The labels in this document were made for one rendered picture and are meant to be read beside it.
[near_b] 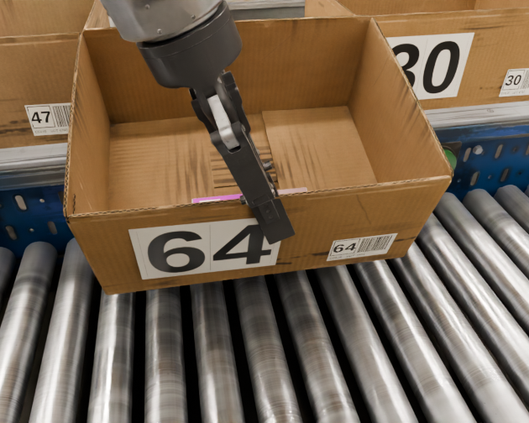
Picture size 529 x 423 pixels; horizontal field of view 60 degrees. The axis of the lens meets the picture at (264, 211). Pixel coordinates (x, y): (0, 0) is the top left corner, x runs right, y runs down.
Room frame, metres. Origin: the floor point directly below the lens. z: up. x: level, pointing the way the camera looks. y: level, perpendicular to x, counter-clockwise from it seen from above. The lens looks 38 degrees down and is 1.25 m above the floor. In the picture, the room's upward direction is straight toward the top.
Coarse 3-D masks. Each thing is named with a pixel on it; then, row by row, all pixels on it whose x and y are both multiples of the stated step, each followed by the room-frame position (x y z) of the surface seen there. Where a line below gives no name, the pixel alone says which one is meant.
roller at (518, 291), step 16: (448, 192) 0.69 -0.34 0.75; (448, 208) 0.64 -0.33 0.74; (464, 208) 0.64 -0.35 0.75; (448, 224) 0.62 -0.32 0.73; (464, 224) 0.60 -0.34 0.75; (464, 240) 0.57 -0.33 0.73; (480, 240) 0.56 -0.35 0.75; (480, 256) 0.53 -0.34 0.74; (496, 256) 0.52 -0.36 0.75; (480, 272) 0.51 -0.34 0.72; (496, 272) 0.49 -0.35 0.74; (512, 272) 0.48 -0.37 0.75; (496, 288) 0.47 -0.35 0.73; (512, 288) 0.46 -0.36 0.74; (528, 288) 0.45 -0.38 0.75; (512, 304) 0.44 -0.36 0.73; (528, 304) 0.43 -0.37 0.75; (528, 320) 0.41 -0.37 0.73; (528, 336) 0.40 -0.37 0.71
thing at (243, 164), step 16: (240, 128) 0.30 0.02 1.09; (224, 144) 0.30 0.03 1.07; (240, 144) 0.31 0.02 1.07; (224, 160) 0.31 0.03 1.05; (240, 160) 0.31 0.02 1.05; (256, 160) 0.32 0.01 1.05; (240, 176) 0.32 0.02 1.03; (256, 176) 0.32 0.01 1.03; (256, 192) 0.32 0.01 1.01; (272, 192) 0.33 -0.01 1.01
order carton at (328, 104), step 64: (128, 64) 0.62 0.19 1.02; (256, 64) 0.66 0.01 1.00; (320, 64) 0.68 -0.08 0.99; (384, 64) 0.60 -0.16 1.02; (128, 128) 0.63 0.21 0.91; (192, 128) 0.64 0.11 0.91; (256, 128) 0.65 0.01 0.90; (320, 128) 0.65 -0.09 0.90; (384, 128) 0.57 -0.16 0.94; (64, 192) 0.35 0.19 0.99; (128, 192) 0.52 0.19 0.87; (192, 192) 0.52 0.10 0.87; (320, 192) 0.37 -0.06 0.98; (384, 192) 0.38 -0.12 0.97; (128, 256) 0.36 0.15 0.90; (320, 256) 0.41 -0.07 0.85; (384, 256) 0.44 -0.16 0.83
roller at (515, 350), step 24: (432, 216) 0.62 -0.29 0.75; (432, 240) 0.56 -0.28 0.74; (432, 264) 0.54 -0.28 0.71; (456, 264) 0.50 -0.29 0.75; (456, 288) 0.47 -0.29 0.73; (480, 288) 0.45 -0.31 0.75; (480, 312) 0.41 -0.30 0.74; (504, 312) 0.41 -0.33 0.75; (504, 336) 0.37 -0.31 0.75; (504, 360) 0.35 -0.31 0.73; (528, 360) 0.33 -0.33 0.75; (528, 384) 0.31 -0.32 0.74
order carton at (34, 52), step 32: (0, 0) 0.89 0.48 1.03; (32, 0) 0.90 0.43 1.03; (64, 0) 0.91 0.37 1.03; (96, 0) 0.81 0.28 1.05; (0, 32) 0.89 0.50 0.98; (32, 32) 0.90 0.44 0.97; (64, 32) 0.91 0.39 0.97; (0, 64) 0.62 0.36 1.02; (32, 64) 0.63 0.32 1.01; (64, 64) 0.64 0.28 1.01; (0, 96) 0.62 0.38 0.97; (32, 96) 0.63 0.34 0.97; (64, 96) 0.64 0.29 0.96; (0, 128) 0.62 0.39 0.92
